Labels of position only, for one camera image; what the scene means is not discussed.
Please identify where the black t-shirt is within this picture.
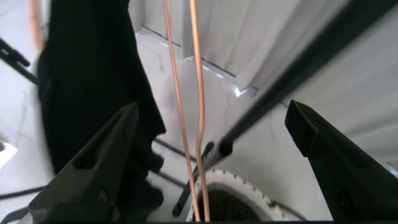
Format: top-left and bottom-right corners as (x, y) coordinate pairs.
(36, 0), (166, 222)

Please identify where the white curtain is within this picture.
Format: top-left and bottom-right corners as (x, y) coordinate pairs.
(127, 0), (398, 175)

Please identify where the pink clothes hanger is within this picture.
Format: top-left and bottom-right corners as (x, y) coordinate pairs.
(162, 0), (211, 222)
(27, 0), (46, 52)

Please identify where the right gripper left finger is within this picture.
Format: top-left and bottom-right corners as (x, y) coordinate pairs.
(29, 101), (140, 222)

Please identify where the black clothes rack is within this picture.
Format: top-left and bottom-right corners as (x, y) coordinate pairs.
(0, 0), (398, 218)

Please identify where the white laundry basket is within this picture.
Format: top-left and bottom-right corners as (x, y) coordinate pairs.
(185, 169), (307, 222)

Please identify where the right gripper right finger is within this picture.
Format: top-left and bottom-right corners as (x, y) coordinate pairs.
(284, 99), (398, 222)

